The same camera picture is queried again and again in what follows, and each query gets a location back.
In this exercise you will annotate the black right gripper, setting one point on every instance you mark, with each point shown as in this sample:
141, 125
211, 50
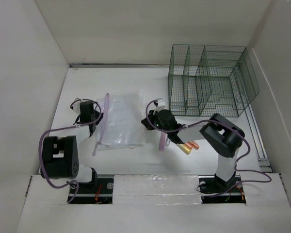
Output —
145, 121

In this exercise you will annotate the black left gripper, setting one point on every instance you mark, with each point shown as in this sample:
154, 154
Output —
100, 119

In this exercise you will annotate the pink highlighter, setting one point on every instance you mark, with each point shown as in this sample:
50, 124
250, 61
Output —
162, 142

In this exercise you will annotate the orange highlighter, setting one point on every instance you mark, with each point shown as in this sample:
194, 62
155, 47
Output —
194, 145

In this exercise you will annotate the yellow highlighter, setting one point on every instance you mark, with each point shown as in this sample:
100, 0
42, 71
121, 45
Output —
185, 148

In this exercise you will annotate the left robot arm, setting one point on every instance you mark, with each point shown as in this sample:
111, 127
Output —
58, 148

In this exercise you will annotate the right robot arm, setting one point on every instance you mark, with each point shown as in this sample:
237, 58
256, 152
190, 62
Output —
225, 138

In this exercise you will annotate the white foam front board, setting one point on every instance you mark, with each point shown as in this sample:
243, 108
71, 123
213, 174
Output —
156, 190

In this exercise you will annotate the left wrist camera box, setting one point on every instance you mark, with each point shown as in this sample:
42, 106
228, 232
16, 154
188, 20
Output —
75, 105

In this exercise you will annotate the green wire mesh organizer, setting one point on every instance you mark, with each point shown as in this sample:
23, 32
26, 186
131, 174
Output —
208, 79

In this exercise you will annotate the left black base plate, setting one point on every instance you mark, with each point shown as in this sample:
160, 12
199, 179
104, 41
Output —
97, 191

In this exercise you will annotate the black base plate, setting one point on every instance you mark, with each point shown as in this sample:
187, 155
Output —
97, 191
214, 191

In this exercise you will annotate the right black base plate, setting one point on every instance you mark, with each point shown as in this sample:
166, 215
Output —
214, 191

